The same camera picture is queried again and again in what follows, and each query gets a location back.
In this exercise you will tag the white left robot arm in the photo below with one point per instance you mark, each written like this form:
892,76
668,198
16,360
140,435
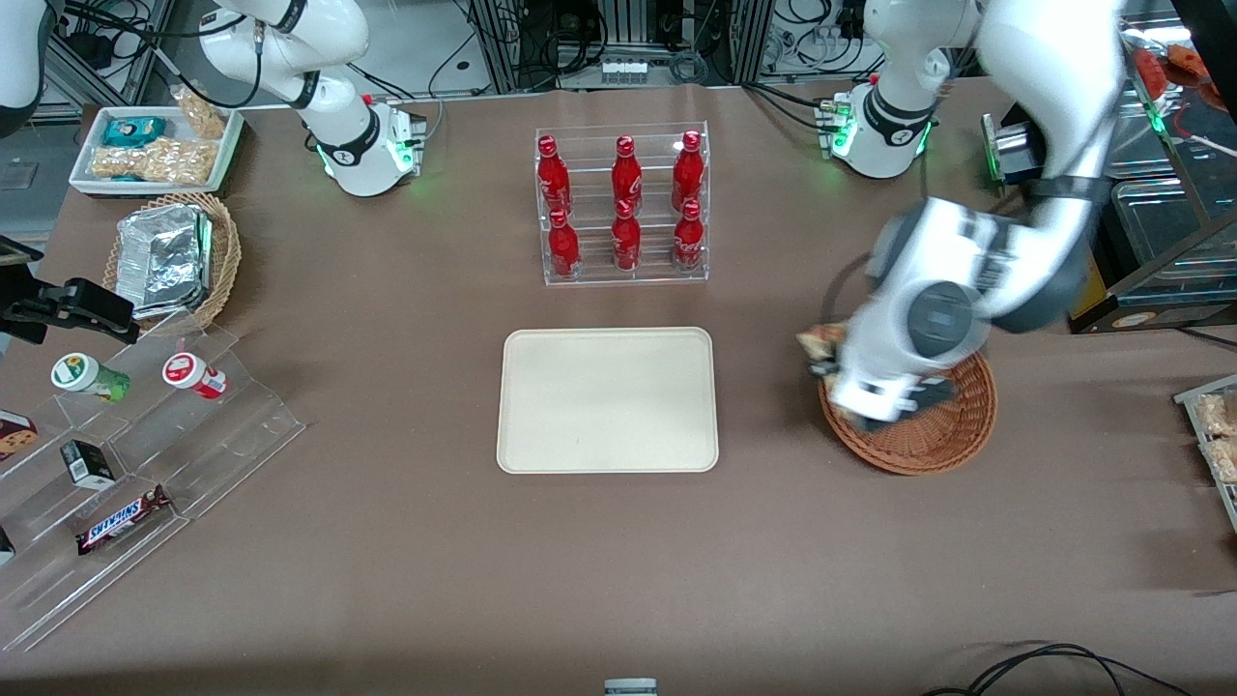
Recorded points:
1024,193

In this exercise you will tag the clear plastic storage bin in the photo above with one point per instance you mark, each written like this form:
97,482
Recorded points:
1165,217

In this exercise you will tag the light wicker oval basket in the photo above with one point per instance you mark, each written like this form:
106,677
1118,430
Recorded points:
224,251

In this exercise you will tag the red lidded cup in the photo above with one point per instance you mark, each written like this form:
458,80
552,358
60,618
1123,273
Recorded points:
193,374

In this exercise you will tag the brown wicker round basket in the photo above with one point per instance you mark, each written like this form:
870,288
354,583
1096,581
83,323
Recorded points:
942,430

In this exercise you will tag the clear acrylic stepped display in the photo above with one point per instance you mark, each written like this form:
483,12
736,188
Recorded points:
193,454

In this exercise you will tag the triangle sandwich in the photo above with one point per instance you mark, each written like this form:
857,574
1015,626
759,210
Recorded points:
821,343

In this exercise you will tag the silver foil package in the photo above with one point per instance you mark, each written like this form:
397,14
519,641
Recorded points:
162,259

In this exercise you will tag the small clear peanut bag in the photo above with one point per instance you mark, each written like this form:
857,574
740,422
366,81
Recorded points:
201,114

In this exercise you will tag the green lidded cup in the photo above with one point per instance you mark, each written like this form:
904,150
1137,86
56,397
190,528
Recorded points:
87,375

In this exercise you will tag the white rectangular snack tray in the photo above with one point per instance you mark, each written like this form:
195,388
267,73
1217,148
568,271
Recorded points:
92,179

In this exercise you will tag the black metal shelf frame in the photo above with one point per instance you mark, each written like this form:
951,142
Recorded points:
1160,290

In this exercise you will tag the white power strip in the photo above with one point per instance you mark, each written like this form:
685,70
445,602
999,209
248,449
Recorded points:
623,70

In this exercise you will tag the small black box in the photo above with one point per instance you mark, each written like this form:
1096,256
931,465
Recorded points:
87,464

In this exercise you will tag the clear pastry packet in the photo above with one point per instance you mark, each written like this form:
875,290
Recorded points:
1220,435

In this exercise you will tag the beige plastic serving tray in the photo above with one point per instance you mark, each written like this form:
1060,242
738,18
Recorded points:
607,400

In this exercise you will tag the orange snack packet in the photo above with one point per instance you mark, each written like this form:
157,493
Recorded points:
1174,72

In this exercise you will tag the Snickers chocolate bar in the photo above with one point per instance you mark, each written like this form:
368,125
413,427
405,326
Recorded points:
124,519

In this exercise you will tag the red cola bottle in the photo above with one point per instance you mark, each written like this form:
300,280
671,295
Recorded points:
688,172
553,179
563,246
626,174
688,240
626,242

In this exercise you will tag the clear acrylic bottle rack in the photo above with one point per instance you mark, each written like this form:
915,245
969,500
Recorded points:
657,275

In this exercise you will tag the metal box with green edge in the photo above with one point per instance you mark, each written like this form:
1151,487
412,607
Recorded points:
1010,147

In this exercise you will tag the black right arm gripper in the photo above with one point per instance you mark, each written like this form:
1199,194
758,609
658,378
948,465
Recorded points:
29,311

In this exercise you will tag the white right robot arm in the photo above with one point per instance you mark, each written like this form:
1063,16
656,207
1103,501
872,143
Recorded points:
338,116

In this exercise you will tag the large clear peanut bag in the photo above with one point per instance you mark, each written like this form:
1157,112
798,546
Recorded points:
150,162

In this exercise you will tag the teal snack packet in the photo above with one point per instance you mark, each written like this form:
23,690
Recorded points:
133,130

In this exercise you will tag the brown cookie box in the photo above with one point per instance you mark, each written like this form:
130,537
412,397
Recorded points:
14,435

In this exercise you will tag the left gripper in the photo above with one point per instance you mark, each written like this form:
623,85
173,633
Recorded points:
822,367

